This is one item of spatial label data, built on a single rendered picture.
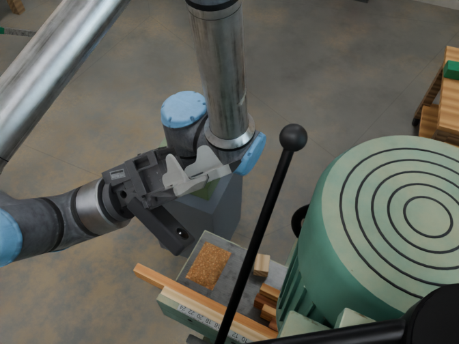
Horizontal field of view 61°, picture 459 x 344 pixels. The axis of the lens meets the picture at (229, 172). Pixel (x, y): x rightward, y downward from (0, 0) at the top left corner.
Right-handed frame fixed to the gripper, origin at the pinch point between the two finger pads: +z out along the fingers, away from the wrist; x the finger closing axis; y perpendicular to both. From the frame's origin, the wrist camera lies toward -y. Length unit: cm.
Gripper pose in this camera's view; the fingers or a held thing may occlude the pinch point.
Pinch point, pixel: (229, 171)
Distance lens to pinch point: 57.2
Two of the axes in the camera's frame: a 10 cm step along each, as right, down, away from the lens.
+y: -3.7, -9.3, -0.4
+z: 8.8, -3.3, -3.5
